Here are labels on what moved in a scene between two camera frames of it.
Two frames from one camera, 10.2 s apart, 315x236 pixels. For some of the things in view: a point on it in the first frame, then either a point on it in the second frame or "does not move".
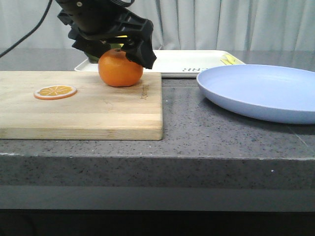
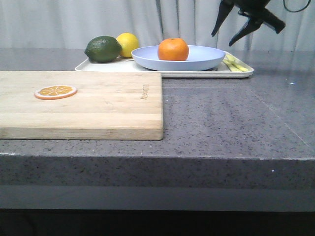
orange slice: x=54 y=92 does not move
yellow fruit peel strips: x=228 y=59 does not move
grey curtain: x=177 y=24 does not move
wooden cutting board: x=97 y=111 does not move
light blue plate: x=269 y=92 -> x=199 y=58
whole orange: x=116 y=70 -> x=173 y=49
